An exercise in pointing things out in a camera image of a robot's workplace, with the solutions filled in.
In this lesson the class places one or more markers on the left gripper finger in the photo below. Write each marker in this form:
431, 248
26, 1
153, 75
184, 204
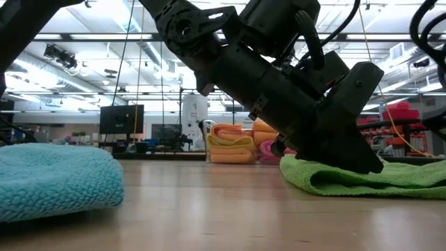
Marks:
341, 150

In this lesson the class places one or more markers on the green microfiber towel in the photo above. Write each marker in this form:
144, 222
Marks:
348, 181

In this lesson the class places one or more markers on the yellow microfiber towel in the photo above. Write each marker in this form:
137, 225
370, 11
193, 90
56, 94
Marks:
226, 141

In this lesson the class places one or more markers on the clear plastic bin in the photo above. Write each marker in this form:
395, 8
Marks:
205, 125

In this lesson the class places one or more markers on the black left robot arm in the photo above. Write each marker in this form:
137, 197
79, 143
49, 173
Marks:
244, 80

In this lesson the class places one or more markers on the blue microfiber towel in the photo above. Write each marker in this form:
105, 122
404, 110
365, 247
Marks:
52, 181

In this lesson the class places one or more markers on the shelf rack with orange bins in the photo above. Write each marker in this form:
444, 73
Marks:
400, 115

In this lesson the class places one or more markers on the small black ceiling fixture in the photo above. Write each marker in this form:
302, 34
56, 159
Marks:
421, 62

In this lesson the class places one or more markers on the black monitor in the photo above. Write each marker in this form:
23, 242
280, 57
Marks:
122, 119

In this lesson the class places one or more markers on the small potted plants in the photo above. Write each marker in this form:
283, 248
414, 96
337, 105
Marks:
79, 136

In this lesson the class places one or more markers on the dark background equipment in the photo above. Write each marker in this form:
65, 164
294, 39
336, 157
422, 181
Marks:
14, 132

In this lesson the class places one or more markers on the grey ceiling duct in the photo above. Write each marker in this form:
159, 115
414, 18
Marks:
397, 52
52, 75

